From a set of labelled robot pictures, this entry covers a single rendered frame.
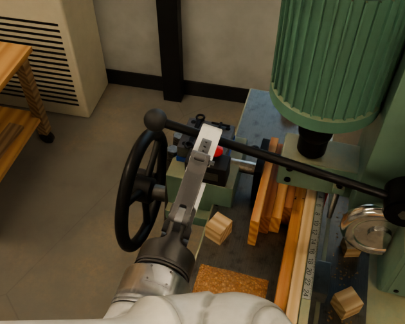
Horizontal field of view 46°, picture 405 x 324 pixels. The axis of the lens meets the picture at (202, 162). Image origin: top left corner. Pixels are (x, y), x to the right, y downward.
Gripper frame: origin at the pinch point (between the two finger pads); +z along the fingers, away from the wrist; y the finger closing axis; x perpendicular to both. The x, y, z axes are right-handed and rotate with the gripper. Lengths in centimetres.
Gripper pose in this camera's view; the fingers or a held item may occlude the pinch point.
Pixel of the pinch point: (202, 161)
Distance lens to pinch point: 74.5
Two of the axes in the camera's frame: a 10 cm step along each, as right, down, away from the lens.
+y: 1.7, -6.1, -7.8
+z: 2.7, -7.3, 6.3
